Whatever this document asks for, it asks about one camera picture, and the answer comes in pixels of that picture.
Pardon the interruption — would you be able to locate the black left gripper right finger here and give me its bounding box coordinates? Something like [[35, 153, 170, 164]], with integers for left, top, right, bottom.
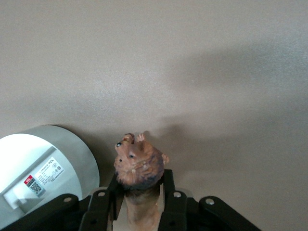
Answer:
[[156, 169, 262, 231]]

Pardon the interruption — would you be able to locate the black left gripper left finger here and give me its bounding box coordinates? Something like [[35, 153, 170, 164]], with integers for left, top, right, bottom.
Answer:
[[0, 177, 126, 231]]

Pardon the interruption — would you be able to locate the brown lion statue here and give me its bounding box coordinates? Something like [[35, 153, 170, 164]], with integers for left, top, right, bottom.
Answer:
[[114, 131, 170, 231]]

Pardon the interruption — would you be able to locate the white cylindrical device with label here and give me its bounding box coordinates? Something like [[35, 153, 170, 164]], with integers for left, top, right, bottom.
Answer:
[[0, 124, 100, 216]]

